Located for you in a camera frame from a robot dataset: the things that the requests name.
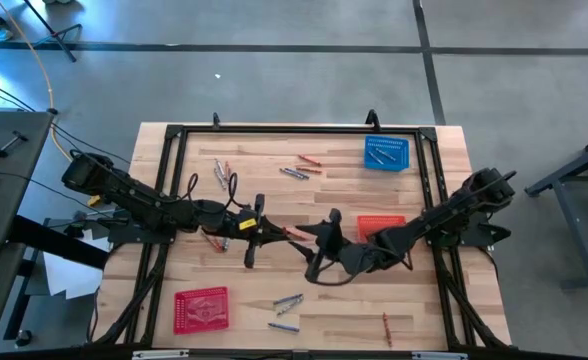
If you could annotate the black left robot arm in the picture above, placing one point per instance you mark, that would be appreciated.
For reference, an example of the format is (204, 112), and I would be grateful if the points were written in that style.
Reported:
(139, 200)

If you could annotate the black caster wheel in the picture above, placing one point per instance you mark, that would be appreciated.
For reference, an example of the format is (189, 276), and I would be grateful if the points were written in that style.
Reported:
(23, 338)

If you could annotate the orange plastic basket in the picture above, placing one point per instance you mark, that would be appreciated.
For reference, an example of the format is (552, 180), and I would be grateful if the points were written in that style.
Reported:
(374, 225)

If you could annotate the blue plastic basket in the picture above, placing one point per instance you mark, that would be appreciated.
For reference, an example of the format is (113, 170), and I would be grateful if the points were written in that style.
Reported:
(399, 160)

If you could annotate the black aluminium table frame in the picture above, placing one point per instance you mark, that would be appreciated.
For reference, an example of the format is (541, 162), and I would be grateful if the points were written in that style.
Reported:
(299, 130)

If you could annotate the grey metal desk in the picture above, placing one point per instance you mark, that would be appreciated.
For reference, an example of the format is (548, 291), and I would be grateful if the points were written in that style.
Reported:
(574, 167)

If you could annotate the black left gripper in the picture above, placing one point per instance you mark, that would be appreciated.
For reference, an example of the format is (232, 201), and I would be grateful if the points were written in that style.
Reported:
(244, 227)

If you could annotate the dark side table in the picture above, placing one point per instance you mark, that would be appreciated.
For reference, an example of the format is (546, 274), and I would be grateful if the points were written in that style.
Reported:
(9, 200)

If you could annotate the yellow connector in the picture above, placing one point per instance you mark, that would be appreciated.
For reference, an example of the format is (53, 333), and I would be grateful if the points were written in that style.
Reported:
(94, 200)

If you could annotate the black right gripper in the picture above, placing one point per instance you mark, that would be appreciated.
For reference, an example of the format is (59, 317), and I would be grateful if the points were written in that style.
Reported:
(339, 252)

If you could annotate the black tripod stand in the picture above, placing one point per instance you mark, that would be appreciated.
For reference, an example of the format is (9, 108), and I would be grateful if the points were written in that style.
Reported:
(51, 32)

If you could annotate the white paper sheet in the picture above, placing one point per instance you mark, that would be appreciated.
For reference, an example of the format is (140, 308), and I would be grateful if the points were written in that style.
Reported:
(69, 275)

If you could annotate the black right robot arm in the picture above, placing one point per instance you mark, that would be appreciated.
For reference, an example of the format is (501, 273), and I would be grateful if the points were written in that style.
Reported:
(449, 212)

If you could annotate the red plastic basket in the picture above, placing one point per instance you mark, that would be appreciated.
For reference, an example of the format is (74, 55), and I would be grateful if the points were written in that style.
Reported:
(201, 310)

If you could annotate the white bracket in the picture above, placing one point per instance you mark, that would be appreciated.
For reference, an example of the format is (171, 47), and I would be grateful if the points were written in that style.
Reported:
(160, 354)
(439, 355)

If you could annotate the black diagonal beam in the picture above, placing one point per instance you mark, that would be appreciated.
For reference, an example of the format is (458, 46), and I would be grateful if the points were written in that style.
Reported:
(59, 242)

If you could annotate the black frame clamp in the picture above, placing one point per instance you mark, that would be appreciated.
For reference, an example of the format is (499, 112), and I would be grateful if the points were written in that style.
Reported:
(216, 120)
(372, 119)

